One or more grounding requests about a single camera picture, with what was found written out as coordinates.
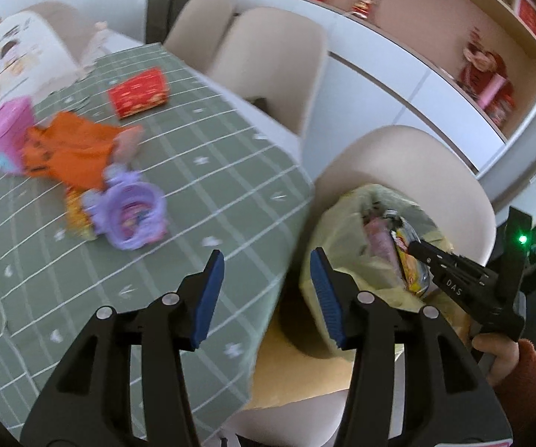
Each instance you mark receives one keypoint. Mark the white sideboard cabinet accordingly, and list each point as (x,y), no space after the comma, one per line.
(380,88)

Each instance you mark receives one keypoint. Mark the yellow snack wrapper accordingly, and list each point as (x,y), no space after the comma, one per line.
(412,265)

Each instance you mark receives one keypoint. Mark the pink paper cup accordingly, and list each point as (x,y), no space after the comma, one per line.
(7,135)

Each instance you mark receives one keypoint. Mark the pale yellow plastic bag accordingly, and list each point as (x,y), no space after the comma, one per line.
(342,228)

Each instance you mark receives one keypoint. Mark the red patterned box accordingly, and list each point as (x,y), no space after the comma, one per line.
(140,93)

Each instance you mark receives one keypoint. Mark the yellow and orange snack packet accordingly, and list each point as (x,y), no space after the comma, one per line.
(79,216)

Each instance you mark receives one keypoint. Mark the red seated doll figurine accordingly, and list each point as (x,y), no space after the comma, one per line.
(484,79)

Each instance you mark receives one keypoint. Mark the orange snack bag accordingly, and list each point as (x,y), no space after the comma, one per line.
(77,149)

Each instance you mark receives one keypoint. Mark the purple plastic toy container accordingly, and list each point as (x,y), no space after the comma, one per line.
(133,214)

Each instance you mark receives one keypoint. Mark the person's right forearm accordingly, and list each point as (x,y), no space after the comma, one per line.
(529,382)

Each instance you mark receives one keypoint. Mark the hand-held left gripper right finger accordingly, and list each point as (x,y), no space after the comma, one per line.
(326,298)

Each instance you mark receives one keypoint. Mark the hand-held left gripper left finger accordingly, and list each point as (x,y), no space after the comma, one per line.
(210,293)

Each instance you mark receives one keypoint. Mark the wooden wall shelf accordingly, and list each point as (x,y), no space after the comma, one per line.
(496,4)

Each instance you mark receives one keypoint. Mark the green checked tablecloth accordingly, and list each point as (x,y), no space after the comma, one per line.
(202,172)

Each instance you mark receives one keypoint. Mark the cartoon print food cover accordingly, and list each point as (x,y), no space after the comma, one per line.
(16,56)

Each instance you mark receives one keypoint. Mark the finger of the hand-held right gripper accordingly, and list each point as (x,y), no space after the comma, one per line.
(454,274)

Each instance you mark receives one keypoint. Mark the person's right hand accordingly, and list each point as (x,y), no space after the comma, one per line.
(501,358)

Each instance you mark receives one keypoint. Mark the beige dining chair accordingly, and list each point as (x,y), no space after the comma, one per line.
(198,28)
(417,167)
(272,65)

